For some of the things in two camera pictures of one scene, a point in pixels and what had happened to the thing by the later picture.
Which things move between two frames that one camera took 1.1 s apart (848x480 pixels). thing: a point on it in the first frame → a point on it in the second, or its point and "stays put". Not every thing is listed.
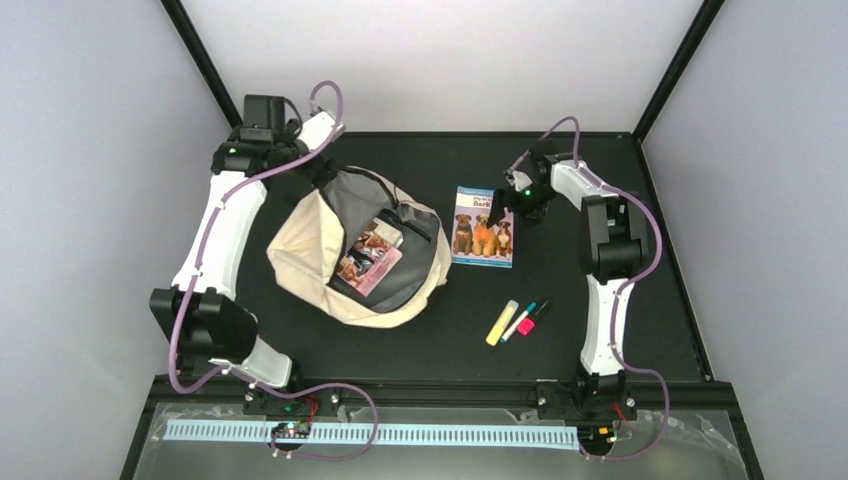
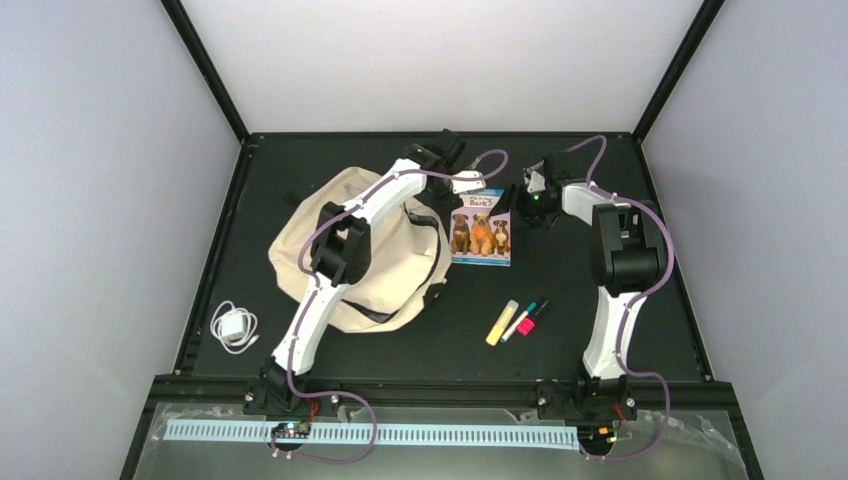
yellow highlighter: [502, 322] stays put
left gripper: [319, 173] → [453, 203]
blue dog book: [473, 243] stays put
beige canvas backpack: [364, 249] stays put
